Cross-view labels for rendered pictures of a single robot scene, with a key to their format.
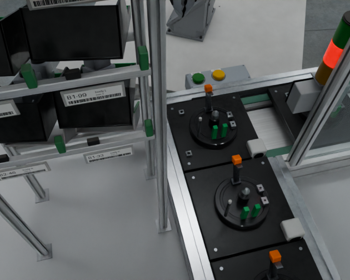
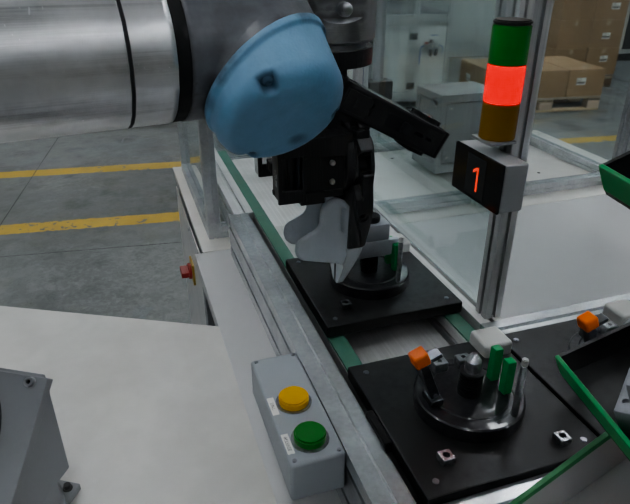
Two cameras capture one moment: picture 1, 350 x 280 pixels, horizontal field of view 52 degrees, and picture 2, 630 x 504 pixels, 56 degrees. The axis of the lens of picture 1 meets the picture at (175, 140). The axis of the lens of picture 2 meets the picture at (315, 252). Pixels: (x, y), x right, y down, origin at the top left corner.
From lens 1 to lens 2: 1.04 m
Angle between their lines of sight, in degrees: 70
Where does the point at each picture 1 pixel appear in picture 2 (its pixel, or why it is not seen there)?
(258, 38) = (99, 379)
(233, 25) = not seen: hidden behind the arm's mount
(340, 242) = not seen: hidden behind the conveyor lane
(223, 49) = (123, 443)
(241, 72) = (278, 365)
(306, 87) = (510, 159)
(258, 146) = (493, 334)
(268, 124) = (393, 353)
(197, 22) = (52, 457)
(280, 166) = (506, 325)
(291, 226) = (625, 308)
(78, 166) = not seen: outside the picture
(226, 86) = (328, 387)
